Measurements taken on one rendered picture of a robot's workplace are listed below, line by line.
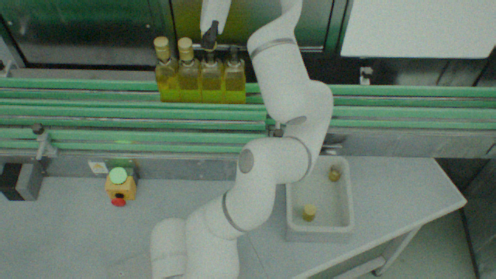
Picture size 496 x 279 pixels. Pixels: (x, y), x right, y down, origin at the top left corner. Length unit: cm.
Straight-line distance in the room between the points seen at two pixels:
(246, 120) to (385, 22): 44
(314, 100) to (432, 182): 76
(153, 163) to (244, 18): 46
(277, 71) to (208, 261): 35
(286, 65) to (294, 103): 7
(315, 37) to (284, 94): 56
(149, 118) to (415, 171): 79
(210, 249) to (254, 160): 20
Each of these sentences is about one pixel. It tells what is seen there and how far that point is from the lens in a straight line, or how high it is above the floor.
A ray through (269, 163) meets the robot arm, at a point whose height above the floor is 132.
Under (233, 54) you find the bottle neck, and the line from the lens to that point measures 117.
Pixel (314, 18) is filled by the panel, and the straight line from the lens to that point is 129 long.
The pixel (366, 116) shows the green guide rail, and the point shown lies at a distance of 135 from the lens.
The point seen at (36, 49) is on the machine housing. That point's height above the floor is 95.
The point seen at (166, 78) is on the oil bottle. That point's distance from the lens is 124.
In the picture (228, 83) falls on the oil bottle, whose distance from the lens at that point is 123.
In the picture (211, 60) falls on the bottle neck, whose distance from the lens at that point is 119.
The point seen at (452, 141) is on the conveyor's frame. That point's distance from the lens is 149.
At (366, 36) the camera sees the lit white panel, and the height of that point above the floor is 107.
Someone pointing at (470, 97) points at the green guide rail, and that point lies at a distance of 149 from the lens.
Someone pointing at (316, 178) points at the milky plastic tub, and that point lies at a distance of 141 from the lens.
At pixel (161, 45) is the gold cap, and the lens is 117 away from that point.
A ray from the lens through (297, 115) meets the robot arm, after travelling 80.
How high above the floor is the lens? 200
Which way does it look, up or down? 58 degrees down
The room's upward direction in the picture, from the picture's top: straight up
